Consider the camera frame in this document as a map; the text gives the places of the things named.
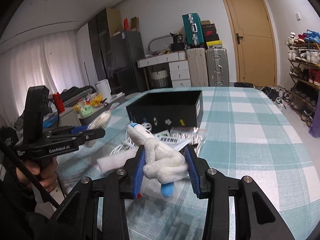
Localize white cable bundle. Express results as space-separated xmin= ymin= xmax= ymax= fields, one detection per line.
xmin=109 ymin=122 xmax=153 ymax=158

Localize white plush toy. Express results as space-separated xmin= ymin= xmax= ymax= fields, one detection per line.
xmin=127 ymin=123 xmax=188 ymax=198

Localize grey medicine packet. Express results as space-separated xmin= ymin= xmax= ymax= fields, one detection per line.
xmin=154 ymin=130 xmax=191 ymax=151

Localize person's left hand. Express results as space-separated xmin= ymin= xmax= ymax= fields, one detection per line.
xmin=24 ymin=157 xmax=57 ymax=193

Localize red bottle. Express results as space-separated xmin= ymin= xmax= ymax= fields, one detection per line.
xmin=53 ymin=92 xmax=65 ymax=114

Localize bagged adidas shoelaces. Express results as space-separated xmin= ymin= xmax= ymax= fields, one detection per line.
xmin=170 ymin=127 xmax=208 ymax=156

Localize white appliance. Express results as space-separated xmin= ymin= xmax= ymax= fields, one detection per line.
xmin=95 ymin=79 xmax=112 ymax=101

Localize black cardboard box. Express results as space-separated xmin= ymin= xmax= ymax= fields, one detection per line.
xmin=126 ymin=90 xmax=203 ymax=133

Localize white curtain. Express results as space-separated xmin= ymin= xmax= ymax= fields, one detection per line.
xmin=1 ymin=31 xmax=85 ymax=123

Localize woven laundry basket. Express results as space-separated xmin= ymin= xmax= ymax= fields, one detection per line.
xmin=151 ymin=69 xmax=169 ymax=88

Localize dark refrigerator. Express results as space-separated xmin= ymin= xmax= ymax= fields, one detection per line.
xmin=110 ymin=31 xmax=147 ymax=95

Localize black glass cabinet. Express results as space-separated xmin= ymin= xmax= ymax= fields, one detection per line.
xmin=88 ymin=8 xmax=122 ymax=81

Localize white drawer desk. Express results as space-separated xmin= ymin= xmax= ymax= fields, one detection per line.
xmin=137 ymin=51 xmax=191 ymax=89

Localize beige suitcase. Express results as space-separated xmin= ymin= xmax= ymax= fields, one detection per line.
xmin=187 ymin=48 xmax=209 ymax=87

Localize silver suitcase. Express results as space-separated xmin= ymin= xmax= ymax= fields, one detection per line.
xmin=206 ymin=48 xmax=229 ymax=87

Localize purple bag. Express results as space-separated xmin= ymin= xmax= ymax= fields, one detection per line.
xmin=309 ymin=109 xmax=320 ymax=138

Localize stacked shoe boxes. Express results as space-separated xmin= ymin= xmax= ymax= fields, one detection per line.
xmin=201 ymin=20 xmax=222 ymax=48

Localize teal suitcase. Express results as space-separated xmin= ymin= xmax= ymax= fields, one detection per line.
xmin=182 ymin=13 xmax=205 ymax=48

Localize wooden door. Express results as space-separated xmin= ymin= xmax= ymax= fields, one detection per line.
xmin=223 ymin=0 xmax=277 ymax=87

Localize shoe rack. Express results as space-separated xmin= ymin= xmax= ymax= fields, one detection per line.
xmin=285 ymin=29 xmax=319 ymax=128

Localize black tracker camera mount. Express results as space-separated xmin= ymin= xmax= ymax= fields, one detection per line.
xmin=23 ymin=86 xmax=49 ymax=144

